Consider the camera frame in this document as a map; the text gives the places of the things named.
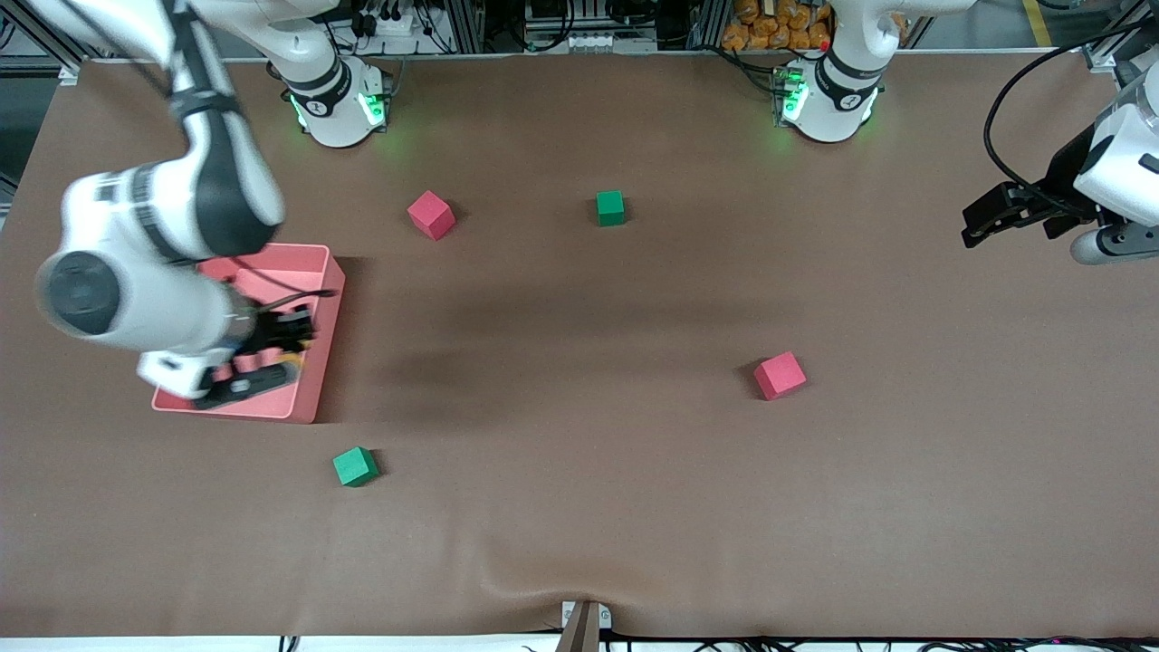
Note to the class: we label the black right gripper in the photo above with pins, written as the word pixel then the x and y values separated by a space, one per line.
pixel 274 331

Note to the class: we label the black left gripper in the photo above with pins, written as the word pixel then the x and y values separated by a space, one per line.
pixel 1068 178

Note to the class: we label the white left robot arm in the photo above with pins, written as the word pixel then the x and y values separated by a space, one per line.
pixel 842 91

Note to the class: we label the pink plastic tray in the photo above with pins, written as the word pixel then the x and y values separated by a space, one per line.
pixel 308 272

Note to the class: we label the green foam cube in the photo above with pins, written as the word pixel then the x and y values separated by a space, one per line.
pixel 610 207
pixel 355 466

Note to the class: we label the pink foam cube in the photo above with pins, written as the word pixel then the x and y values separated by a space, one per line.
pixel 431 215
pixel 780 375

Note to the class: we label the orange packets pile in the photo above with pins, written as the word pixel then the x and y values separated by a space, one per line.
pixel 770 32

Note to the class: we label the white power strip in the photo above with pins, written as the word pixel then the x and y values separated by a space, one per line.
pixel 398 23

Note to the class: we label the brown table mat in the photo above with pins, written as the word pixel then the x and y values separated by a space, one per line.
pixel 634 498

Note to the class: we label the metal table clamp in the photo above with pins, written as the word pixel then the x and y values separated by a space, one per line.
pixel 579 625

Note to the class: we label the white terminal block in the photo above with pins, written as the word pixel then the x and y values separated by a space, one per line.
pixel 589 42

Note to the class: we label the aluminium frame corner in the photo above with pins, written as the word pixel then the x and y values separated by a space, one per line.
pixel 1100 56
pixel 68 74

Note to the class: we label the aluminium frame post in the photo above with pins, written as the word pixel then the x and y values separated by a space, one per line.
pixel 462 23
pixel 706 23

